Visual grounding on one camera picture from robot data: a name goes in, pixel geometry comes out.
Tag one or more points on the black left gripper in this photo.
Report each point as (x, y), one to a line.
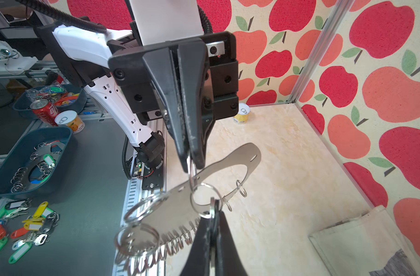
(182, 81)

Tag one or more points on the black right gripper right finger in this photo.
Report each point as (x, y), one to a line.
(227, 261)

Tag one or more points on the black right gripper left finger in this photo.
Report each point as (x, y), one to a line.
(199, 259)

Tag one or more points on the metal key organizer plate with rings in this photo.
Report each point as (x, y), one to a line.
(160, 225)

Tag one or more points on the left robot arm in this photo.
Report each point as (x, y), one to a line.
(82, 56)

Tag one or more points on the yellow tin can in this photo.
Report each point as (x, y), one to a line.
(243, 114)

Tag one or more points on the orange fruit tin can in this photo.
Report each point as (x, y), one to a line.
(71, 119)

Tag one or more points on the red soda can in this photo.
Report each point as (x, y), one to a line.
(45, 110)

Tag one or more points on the beige canvas tote bag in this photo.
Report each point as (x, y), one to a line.
(368, 245)

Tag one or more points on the dark blue storage bin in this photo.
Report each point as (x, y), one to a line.
(64, 97)

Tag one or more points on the pile of coloured key tags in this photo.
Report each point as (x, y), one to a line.
(23, 227)

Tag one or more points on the dark blue parts tray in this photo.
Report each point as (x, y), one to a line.
(19, 174)

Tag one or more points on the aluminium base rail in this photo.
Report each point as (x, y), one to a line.
(158, 125)

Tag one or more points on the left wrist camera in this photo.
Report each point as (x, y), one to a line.
(158, 21)

